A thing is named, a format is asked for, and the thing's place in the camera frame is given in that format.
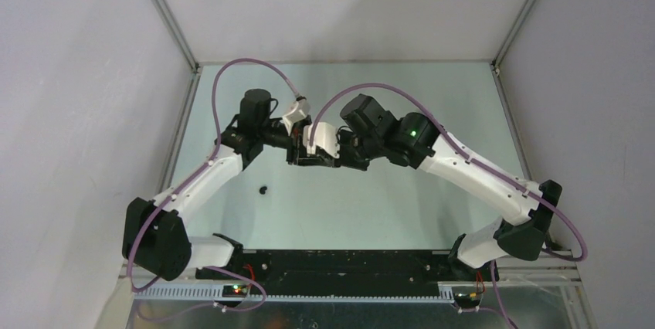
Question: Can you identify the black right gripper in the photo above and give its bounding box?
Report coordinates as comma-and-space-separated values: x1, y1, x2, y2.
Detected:
325, 129, 383, 172

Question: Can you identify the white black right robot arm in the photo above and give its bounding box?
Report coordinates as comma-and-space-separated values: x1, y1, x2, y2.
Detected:
340, 94, 562, 281

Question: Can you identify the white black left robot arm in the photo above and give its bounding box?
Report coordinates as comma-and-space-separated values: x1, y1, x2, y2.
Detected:
122, 89, 340, 281

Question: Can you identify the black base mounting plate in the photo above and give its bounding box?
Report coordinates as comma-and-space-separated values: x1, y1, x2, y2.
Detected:
195, 249, 500, 298

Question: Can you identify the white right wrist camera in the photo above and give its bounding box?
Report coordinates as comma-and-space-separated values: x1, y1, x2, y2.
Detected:
302, 122, 340, 159

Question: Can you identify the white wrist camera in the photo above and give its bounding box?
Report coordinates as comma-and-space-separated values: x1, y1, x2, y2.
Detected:
302, 122, 340, 159
281, 97, 311, 135

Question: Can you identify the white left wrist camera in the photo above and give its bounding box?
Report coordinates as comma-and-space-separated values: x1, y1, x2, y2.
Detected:
281, 97, 311, 135

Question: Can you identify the grey slotted cable duct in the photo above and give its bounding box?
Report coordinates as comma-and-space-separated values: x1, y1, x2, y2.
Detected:
135, 283, 454, 304

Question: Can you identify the aluminium frame post right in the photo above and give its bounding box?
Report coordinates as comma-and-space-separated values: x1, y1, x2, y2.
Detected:
490, 0, 537, 77

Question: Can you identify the aluminium frame post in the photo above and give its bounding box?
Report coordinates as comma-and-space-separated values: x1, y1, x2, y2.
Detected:
490, 0, 537, 77
151, 0, 199, 73

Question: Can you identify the aluminium frame post left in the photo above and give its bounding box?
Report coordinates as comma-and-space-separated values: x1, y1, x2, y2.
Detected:
151, 0, 199, 73

